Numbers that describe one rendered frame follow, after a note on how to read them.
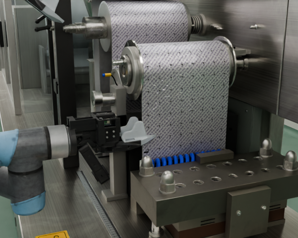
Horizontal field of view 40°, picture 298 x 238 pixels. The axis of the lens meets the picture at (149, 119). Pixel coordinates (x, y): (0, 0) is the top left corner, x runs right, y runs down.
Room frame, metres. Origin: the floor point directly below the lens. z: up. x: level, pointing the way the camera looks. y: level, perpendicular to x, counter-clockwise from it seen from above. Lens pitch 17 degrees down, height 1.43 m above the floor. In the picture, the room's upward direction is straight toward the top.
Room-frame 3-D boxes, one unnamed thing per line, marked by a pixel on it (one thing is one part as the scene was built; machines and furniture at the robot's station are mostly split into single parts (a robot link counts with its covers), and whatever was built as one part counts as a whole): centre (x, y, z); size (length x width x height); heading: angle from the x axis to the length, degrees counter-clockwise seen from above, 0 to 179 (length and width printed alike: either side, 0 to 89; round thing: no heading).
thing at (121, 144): (0.91, 0.06, 1.09); 0.09 x 0.05 x 0.02; 110
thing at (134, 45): (1.01, 0.04, 1.25); 0.15 x 0.01 x 0.15; 22
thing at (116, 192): (1.02, 0.10, 1.05); 0.06 x 0.05 x 0.31; 112
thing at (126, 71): (1.00, 0.05, 1.25); 0.07 x 0.02 x 0.07; 22
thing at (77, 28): (1.21, 0.21, 1.34); 0.06 x 0.03 x 0.03; 112
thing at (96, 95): (1.01, 0.13, 1.18); 0.04 x 0.02 x 0.04; 22
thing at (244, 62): (1.11, -0.23, 1.25); 0.07 x 0.04 x 0.04; 112
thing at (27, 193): (0.86, 0.29, 1.01); 0.11 x 0.08 x 0.11; 57
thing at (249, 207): (0.82, -0.22, 0.97); 0.10 x 0.03 x 0.11; 112
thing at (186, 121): (0.99, -0.09, 1.11); 0.23 x 0.01 x 0.18; 112
